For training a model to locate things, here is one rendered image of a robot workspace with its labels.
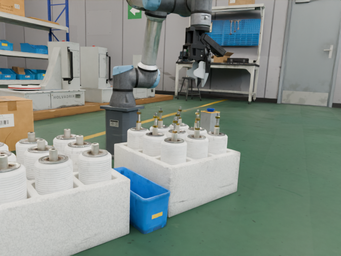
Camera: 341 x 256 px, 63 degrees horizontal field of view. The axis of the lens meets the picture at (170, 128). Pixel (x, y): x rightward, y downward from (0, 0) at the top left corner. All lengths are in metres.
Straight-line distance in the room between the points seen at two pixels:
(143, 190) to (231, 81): 5.44
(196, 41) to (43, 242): 0.78
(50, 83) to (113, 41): 4.52
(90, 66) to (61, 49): 0.56
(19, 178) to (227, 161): 0.76
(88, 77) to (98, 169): 3.13
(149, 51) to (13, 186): 1.04
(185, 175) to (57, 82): 2.62
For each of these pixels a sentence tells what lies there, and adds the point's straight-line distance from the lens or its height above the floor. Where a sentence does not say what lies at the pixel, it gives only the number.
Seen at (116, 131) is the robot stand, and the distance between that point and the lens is 1.58.
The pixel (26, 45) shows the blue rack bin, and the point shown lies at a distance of 6.75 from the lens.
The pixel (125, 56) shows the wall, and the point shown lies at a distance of 7.45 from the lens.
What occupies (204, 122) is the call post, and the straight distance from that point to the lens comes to 1.41.
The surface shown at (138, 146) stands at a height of 0.19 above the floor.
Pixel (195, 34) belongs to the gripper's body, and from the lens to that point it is 1.05.
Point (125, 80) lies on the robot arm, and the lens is 1.56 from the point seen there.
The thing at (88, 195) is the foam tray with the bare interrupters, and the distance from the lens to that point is 0.80.
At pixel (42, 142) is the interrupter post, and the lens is 0.91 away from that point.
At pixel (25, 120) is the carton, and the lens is 1.90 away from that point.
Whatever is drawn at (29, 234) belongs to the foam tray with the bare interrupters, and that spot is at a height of 0.10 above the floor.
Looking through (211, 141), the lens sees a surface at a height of 0.23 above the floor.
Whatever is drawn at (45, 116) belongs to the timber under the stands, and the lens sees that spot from 3.01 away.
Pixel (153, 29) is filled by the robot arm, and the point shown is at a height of 0.72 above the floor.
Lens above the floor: 0.49
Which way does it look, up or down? 11 degrees down
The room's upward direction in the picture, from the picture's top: 3 degrees clockwise
